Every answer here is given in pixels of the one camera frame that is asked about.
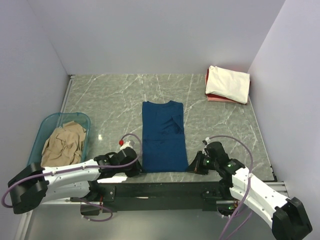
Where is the folded red t shirt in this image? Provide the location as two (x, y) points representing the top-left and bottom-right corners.
(205, 93), (230, 102)

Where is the folded pink t shirt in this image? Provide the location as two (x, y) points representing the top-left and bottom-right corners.
(205, 68), (236, 103)

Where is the aluminium frame rail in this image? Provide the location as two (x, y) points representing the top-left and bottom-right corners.
(14, 198), (73, 240)

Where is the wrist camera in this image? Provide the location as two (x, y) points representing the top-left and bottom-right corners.
(202, 137), (212, 146)
(119, 140), (135, 150)

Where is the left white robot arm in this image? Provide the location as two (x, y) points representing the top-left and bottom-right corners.
(1, 146), (142, 215)

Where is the blue t shirt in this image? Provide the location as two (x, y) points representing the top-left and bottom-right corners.
(142, 100), (189, 173)

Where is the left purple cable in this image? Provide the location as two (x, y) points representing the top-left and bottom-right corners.
(1, 133), (144, 223)

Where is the beige t shirt in bin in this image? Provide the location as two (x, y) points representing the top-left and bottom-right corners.
(40, 121), (87, 167)

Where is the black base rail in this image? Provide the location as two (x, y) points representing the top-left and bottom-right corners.
(81, 181), (235, 212)

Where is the teal plastic bin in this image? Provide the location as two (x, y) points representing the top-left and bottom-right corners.
(27, 112), (91, 165)

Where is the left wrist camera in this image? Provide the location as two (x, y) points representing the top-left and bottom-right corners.
(119, 140), (135, 150)

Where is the folded white t shirt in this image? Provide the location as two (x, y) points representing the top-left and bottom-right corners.
(205, 65), (251, 105)

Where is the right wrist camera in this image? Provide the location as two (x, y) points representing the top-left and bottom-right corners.
(202, 137), (212, 146)

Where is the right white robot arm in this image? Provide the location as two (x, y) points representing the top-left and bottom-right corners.
(186, 141), (313, 240)

